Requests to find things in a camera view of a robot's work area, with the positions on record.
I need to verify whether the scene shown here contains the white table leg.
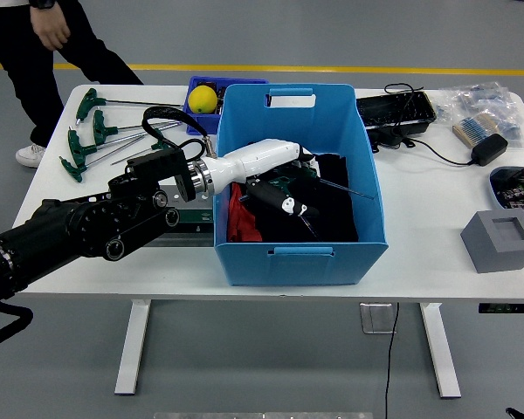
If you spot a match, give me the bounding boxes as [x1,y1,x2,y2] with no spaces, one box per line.
[114,299,152,397]
[419,302,462,399]

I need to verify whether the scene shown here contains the black floor cable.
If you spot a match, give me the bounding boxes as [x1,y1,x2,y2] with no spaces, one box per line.
[383,303,401,419]

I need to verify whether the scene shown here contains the black plug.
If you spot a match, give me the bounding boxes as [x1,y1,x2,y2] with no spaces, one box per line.
[369,128,417,154]

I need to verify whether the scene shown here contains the pile of electronic parts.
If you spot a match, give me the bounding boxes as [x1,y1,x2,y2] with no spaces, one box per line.
[495,168,524,219]

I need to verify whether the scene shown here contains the black rectangular tray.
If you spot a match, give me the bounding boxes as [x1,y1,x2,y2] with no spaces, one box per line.
[355,90,438,132]

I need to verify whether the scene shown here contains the small dark blue bin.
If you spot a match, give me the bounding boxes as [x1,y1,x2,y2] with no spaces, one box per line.
[182,75,271,135]

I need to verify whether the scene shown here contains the clear plastic parts bags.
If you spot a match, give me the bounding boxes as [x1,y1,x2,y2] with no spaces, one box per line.
[434,81,524,149]

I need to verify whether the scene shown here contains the black cloth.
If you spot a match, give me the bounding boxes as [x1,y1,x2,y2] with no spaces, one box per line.
[231,152,360,244]

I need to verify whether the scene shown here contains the metal floor plate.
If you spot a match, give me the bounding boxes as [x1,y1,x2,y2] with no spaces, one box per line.
[360,303,398,335]

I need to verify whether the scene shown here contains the black table control panel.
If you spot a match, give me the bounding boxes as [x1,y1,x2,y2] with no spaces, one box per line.
[478,303,524,314]

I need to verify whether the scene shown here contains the small green T-handle hex key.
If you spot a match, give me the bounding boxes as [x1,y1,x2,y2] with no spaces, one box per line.
[294,163,376,201]

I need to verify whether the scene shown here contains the grey cube box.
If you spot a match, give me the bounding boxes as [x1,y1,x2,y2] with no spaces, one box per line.
[460,209,524,275]

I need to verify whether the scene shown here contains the black adapter cable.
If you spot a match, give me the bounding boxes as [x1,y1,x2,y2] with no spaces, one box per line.
[383,81,477,168]

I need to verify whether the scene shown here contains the large green T-handle hex key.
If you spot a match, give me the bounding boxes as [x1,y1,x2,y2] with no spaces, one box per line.
[238,174,320,240]

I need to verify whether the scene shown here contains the light blue bowl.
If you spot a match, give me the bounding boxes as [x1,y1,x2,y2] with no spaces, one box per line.
[488,165,524,226]

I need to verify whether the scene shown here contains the black power adapter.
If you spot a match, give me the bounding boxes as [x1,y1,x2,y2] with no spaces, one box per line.
[470,134,510,167]

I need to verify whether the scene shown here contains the grey metal hex key stand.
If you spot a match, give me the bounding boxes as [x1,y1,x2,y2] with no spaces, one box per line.
[143,185,217,251]

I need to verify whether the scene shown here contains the large light blue box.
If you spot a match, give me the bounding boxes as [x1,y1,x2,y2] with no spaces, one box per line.
[213,83,390,288]

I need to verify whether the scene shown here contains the person's left hand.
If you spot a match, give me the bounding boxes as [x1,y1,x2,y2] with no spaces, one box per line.
[29,3,72,52]

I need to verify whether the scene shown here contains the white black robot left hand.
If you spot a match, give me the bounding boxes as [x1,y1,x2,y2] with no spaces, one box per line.
[207,138,321,219]

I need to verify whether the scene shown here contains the red cloth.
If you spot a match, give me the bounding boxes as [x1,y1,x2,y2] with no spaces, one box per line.
[226,182,263,244]

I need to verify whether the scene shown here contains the person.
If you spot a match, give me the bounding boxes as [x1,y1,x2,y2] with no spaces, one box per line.
[0,0,145,169]

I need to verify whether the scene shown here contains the bundle of taped resistors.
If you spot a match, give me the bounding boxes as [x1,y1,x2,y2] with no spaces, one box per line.
[452,113,501,148]

